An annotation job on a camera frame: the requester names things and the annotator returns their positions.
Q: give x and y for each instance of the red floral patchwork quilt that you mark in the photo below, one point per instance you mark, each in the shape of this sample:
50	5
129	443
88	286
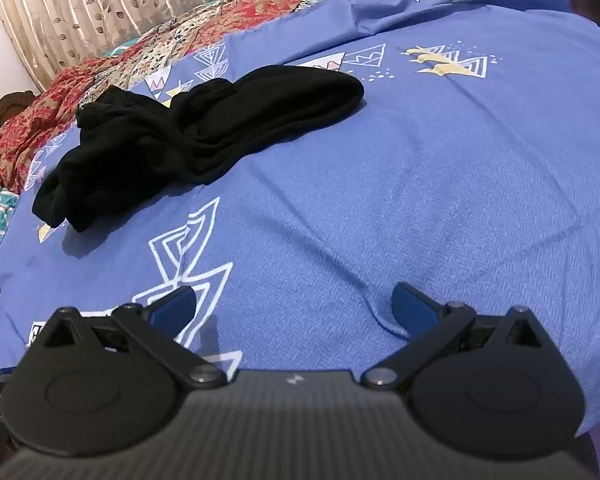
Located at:
130	70

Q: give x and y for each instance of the beige leaf-print curtain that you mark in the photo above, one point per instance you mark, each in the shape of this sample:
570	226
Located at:
105	5

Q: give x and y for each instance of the black pants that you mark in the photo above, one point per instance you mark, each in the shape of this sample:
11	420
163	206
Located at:
190	140

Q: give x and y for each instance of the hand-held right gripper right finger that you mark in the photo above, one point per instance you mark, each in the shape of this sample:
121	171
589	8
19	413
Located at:
414	307

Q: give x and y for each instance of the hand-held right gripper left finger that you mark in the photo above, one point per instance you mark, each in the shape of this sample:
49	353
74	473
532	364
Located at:
174	306

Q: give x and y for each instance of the blue printed bedsheet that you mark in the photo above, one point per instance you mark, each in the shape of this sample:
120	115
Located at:
380	170

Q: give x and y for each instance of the carved wooden headboard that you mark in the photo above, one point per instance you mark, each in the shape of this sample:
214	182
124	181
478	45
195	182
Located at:
2	110

